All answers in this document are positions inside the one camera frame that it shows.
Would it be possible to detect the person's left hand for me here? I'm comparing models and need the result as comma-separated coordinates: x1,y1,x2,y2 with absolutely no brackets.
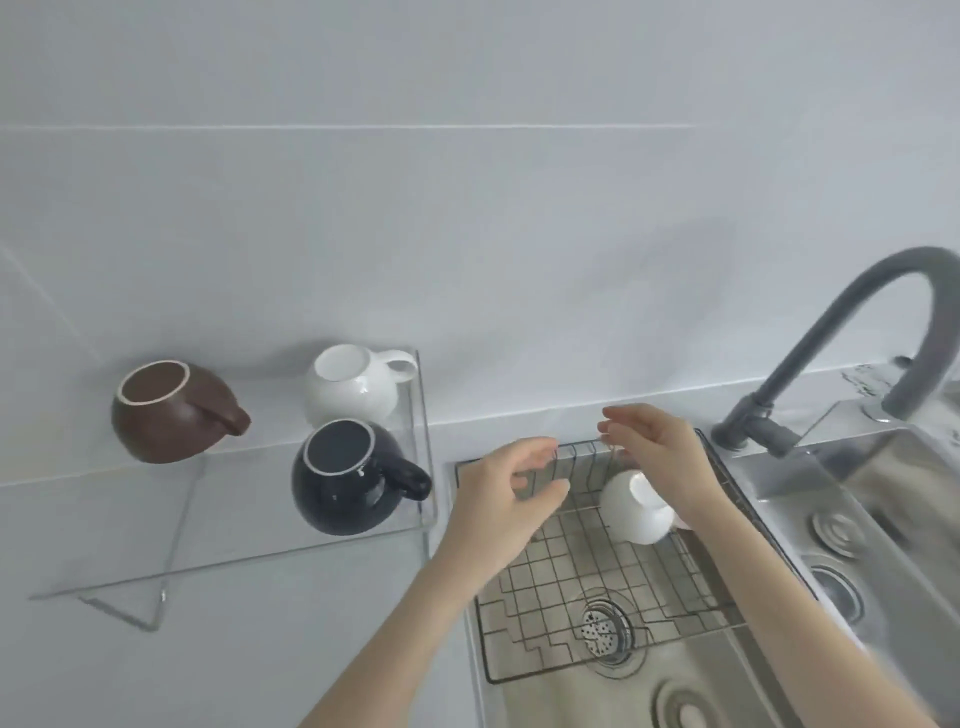
441,438,573,580

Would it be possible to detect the person's right hand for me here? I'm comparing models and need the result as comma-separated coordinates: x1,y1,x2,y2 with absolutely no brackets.
597,402,727,528

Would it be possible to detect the person's right forearm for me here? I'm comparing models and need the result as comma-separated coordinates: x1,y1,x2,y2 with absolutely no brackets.
678,487,942,728

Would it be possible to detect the person's left forearm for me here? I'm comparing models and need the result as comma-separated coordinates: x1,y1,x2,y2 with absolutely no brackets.
298,536,520,728

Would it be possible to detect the small white cup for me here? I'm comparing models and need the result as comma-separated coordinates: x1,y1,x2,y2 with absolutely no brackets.
599,469,696,546

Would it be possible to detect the perforated steel drain strainer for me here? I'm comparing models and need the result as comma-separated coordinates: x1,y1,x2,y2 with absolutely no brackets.
573,591,640,678

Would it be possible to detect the dark navy ceramic mug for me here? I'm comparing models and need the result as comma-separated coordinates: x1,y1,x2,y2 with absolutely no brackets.
291,419,434,537

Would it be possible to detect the white ceramic mug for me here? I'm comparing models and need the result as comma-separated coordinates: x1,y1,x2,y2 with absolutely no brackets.
303,344,420,429

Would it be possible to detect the grey gooseneck faucet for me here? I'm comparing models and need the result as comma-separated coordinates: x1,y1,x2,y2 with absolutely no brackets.
711,246,960,459

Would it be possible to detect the round steel cup rinser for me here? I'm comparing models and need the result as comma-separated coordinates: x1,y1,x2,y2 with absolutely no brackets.
810,506,869,561

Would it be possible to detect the round steel sink cap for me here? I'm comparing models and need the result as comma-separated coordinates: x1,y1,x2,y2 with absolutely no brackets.
651,678,723,728

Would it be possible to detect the stainless steel sink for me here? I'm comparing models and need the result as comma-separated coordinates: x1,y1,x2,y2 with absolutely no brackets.
448,397,960,728

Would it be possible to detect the round steel drain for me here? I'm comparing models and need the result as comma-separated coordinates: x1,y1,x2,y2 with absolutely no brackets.
810,562,868,628

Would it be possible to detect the clear acrylic shelf riser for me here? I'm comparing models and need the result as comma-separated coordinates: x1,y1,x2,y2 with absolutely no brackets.
30,348,439,633

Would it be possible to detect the brown ceramic mug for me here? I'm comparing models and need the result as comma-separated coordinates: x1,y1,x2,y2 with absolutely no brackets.
111,360,253,464

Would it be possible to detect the black wire sink rack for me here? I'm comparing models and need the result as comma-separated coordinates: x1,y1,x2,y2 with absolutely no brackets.
453,438,753,686

